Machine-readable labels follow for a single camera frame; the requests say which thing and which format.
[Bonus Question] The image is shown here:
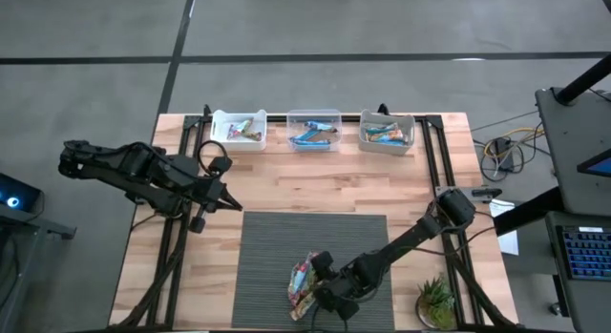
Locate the dark grey keyboard desk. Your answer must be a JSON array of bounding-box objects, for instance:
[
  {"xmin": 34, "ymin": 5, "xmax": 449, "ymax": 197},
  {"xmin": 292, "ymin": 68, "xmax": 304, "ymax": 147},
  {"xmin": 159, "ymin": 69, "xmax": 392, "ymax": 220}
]
[{"xmin": 543, "ymin": 211, "xmax": 611, "ymax": 333}]

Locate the white storage bin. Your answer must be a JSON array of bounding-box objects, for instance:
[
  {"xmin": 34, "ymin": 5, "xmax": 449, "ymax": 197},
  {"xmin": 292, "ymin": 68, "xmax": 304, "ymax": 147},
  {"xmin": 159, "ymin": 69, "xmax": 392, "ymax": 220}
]
[{"xmin": 209, "ymin": 108, "xmax": 268, "ymax": 153}]

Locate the clear plastic storage bin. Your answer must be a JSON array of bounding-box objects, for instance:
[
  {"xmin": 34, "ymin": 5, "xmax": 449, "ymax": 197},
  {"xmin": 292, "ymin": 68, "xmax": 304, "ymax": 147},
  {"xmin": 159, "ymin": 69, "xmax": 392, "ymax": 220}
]
[{"xmin": 285, "ymin": 108, "xmax": 344, "ymax": 154}]

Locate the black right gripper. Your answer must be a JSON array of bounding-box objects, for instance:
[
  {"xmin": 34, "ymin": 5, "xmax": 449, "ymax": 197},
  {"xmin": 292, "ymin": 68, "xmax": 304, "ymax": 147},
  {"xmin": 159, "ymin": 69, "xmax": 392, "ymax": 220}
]
[{"xmin": 312, "ymin": 250, "xmax": 383, "ymax": 322}]

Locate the black aluminium frame rail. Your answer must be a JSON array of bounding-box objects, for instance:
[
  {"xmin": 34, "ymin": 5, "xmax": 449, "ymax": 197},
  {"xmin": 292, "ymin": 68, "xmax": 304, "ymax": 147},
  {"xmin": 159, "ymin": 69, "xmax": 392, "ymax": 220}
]
[{"xmin": 183, "ymin": 102, "xmax": 445, "ymax": 125}]

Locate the white paper sheet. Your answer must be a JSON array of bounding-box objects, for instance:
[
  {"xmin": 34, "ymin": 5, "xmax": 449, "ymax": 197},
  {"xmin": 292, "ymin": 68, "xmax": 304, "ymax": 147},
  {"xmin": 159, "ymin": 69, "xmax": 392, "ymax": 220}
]
[{"xmin": 489, "ymin": 198, "xmax": 520, "ymax": 257}]

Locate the grey woven mat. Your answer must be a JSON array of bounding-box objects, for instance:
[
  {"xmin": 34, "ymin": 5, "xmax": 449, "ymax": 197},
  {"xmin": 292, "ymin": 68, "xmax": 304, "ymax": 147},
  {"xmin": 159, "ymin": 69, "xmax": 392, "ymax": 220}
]
[{"xmin": 231, "ymin": 211, "xmax": 395, "ymax": 330}]

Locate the dark grey operator desk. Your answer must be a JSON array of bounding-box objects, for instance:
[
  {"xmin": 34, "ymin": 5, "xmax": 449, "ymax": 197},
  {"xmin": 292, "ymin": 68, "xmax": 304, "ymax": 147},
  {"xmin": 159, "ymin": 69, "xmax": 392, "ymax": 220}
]
[{"xmin": 534, "ymin": 87, "xmax": 611, "ymax": 218}]

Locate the black pole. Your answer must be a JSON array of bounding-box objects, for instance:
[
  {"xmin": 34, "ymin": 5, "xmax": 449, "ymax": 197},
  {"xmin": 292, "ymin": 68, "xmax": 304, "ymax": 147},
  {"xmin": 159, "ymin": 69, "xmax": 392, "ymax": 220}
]
[{"xmin": 556, "ymin": 52, "xmax": 611, "ymax": 107}]

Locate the black support bar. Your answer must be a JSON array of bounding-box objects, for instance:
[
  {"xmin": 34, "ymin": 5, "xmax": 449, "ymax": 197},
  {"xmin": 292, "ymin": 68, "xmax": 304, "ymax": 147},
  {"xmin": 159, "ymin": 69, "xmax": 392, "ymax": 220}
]
[{"xmin": 494, "ymin": 186, "xmax": 565, "ymax": 238}]

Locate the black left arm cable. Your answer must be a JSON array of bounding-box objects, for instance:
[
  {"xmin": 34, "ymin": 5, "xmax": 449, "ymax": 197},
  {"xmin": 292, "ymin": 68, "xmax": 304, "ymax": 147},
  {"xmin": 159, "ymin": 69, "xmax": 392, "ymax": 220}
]
[{"xmin": 197, "ymin": 140, "xmax": 230, "ymax": 177}]

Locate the red and blue granola bar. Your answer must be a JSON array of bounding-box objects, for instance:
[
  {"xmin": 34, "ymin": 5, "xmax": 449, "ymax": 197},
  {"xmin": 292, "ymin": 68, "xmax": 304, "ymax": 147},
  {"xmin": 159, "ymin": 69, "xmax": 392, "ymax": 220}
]
[{"xmin": 287, "ymin": 250, "xmax": 317, "ymax": 305}]

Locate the potted succulent plant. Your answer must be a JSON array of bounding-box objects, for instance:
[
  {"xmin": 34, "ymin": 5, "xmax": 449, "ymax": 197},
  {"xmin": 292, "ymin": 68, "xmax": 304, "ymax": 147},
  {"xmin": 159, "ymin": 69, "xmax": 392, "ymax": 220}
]
[{"xmin": 413, "ymin": 273, "xmax": 458, "ymax": 331}]

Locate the light blue orange-ended bar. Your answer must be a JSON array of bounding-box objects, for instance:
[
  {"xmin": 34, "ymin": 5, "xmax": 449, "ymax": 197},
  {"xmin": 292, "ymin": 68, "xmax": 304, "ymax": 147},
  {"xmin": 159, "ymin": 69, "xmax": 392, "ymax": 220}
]
[
  {"xmin": 364, "ymin": 122, "xmax": 400, "ymax": 136},
  {"xmin": 374, "ymin": 135, "xmax": 410, "ymax": 148}
]

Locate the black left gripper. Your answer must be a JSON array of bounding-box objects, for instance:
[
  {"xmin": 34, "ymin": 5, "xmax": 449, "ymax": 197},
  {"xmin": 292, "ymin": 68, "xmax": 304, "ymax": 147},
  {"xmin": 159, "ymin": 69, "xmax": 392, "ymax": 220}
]
[{"xmin": 189, "ymin": 173, "xmax": 243, "ymax": 235}]

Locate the yellow cable bundle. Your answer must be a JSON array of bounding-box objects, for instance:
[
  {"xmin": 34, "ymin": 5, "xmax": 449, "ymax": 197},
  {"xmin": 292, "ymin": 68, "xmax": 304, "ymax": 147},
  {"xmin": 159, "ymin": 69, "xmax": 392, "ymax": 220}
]
[{"xmin": 481, "ymin": 126, "xmax": 546, "ymax": 158}]

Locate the black power adapter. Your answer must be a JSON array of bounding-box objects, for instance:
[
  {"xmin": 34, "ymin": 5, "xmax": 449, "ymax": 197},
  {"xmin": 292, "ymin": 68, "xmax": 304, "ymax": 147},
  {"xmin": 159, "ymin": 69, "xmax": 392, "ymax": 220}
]
[{"xmin": 491, "ymin": 136, "xmax": 516, "ymax": 173}]

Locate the tablet with blue screen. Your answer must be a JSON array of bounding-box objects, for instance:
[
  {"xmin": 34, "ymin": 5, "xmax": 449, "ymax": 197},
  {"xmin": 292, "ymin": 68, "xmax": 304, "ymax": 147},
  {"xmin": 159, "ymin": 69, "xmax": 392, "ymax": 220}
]
[{"xmin": 576, "ymin": 149, "xmax": 611, "ymax": 178}]

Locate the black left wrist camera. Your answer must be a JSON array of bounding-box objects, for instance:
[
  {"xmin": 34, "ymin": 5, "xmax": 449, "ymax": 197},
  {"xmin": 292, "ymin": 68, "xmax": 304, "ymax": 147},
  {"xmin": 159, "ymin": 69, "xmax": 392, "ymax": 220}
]
[{"xmin": 208, "ymin": 155, "xmax": 234, "ymax": 177}]

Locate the backlit computer keyboard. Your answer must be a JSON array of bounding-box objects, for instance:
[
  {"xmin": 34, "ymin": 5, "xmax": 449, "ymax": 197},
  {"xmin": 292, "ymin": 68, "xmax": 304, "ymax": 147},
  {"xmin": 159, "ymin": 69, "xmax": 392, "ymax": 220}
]
[{"xmin": 561, "ymin": 224, "xmax": 611, "ymax": 282}]

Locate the dark grey equipment cart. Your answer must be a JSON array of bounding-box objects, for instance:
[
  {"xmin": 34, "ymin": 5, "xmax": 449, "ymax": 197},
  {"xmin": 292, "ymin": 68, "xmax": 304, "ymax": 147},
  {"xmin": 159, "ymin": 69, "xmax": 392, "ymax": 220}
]
[{"xmin": 0, "ymin": 206, "xmax": 77, "ymax": 333}]

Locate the computer tower with blue light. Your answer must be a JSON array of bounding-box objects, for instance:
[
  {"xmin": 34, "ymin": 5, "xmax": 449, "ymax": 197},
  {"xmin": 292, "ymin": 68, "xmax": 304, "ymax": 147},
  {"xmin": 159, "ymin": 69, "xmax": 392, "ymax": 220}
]
[{"xmin": 0, "ymin": 173, "xmax": 42, "ymax": 214}]

